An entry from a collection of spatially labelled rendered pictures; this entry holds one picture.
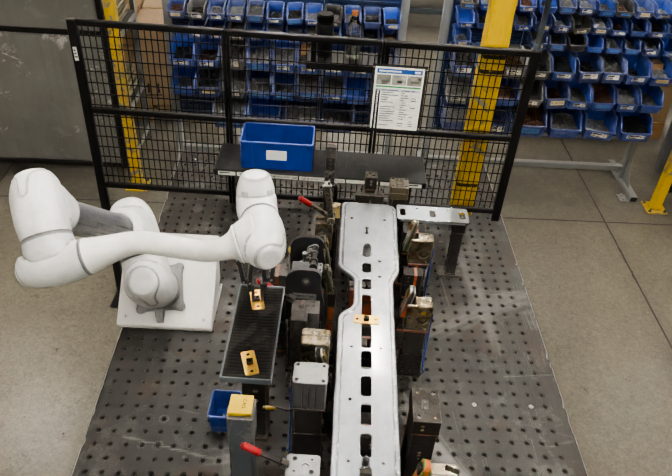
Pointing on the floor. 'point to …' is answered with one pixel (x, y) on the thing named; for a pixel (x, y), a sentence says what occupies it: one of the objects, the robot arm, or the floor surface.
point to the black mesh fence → (284, 107)
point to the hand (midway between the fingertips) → (257, 290)
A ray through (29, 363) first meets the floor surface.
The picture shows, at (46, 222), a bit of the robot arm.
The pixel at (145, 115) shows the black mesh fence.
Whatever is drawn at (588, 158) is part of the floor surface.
